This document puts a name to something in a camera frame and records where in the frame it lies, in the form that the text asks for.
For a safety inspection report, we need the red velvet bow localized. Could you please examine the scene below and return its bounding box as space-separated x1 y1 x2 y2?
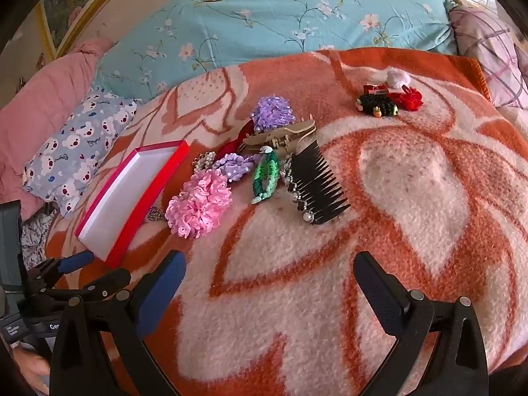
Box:
216 119 254 161

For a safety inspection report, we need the grey floral cloth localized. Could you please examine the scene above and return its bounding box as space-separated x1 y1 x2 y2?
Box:
20 210 56 271

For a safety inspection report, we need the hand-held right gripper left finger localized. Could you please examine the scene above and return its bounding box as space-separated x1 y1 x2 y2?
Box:
49 250 188 396

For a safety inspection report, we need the purple ruffled scrunchie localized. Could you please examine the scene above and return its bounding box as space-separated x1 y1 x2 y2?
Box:
251 96 297 133

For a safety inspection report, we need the white pompom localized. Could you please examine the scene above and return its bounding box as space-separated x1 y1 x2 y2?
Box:
385 69 413 88

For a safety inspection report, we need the pink plaid pillow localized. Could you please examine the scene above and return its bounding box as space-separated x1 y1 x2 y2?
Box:
447 4 528 110

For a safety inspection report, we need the orange and white blanket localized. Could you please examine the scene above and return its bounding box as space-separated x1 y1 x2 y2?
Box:
43 47 528 396

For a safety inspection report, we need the person's left hand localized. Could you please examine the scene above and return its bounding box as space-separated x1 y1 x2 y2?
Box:
12 346 52 395

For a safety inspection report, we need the green braided hair tie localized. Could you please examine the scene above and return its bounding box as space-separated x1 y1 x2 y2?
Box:
251 146 281 205

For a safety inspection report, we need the pink ruffled scrunchie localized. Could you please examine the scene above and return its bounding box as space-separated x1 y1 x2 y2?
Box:
165 170 234 239

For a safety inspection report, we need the pink quilt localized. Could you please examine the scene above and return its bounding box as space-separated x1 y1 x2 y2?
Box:
0 38 114 221

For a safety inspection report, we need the purple polka dot scrunchie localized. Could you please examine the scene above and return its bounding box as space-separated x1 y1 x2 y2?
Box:
212 152 254 182

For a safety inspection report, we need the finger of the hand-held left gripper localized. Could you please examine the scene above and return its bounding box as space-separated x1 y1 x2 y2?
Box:
27 251 95 286
41 267 132 303

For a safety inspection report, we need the red flower hair tie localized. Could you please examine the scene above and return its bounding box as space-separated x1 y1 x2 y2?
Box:
390 86 425 112

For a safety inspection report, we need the black rhinestone hair comb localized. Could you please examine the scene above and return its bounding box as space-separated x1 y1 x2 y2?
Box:
280 139 352 225

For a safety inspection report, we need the beige claw hair clip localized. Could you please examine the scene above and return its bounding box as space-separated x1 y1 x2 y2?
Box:
241 119 317 158

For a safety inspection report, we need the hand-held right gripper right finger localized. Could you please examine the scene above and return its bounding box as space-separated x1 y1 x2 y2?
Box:
354 251 489 396

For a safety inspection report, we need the blue floral quilt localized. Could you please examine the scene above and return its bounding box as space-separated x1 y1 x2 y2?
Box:
94 0 458 104

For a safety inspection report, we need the gold framed painting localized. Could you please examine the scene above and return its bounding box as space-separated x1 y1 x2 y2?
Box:
37 0 143 60

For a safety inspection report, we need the bear print pillow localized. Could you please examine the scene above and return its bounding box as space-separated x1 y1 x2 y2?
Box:
22 86 139 219

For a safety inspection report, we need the black crochet hair tie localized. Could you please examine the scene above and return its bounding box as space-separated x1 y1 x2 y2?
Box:
357 93 400 117

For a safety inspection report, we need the white pearl scrunchie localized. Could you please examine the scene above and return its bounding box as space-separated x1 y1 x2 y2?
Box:
192 151 217 173

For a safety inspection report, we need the red cardboard box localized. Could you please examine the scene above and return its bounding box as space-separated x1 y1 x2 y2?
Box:
75 140 190 268

